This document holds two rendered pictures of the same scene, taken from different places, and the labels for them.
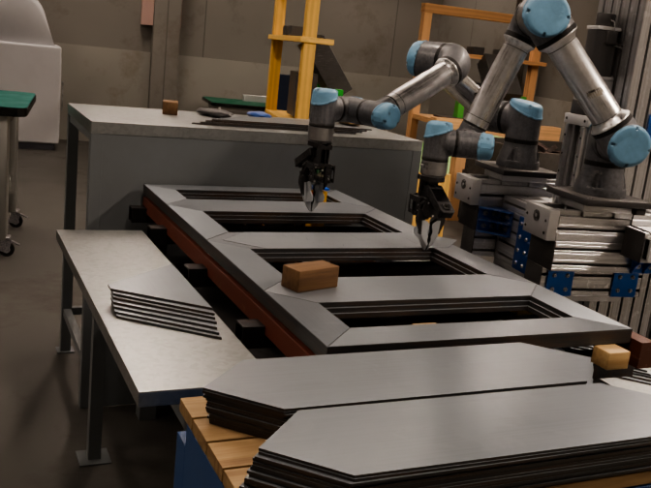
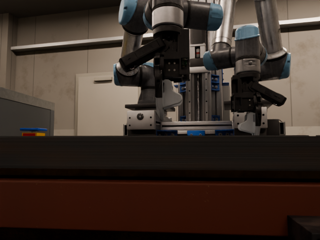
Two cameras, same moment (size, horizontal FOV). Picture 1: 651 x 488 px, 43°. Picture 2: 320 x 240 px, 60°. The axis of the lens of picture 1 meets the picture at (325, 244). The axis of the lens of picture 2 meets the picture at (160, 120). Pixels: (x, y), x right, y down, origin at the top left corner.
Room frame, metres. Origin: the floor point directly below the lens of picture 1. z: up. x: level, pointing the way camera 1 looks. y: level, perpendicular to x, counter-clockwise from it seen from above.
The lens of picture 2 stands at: (2.10, 0.61, 0.84)
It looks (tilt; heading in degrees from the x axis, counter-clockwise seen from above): 5 degrees up; 301
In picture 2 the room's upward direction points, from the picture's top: straight up
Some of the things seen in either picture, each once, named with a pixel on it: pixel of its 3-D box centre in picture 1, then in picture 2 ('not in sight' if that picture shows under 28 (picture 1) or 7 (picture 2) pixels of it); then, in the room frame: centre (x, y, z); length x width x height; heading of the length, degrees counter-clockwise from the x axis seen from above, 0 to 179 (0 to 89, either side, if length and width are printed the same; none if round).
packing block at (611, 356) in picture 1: (610, 356); not in sight; (1.69, -0.64, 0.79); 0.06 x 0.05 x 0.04; 116
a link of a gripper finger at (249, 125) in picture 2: (419, 232); (249, 127); (2.31, -0.26, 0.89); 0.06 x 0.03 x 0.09; 26
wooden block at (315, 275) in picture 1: (310, 275); not in sight; (1.79, 0.03, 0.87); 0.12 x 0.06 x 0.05; 134
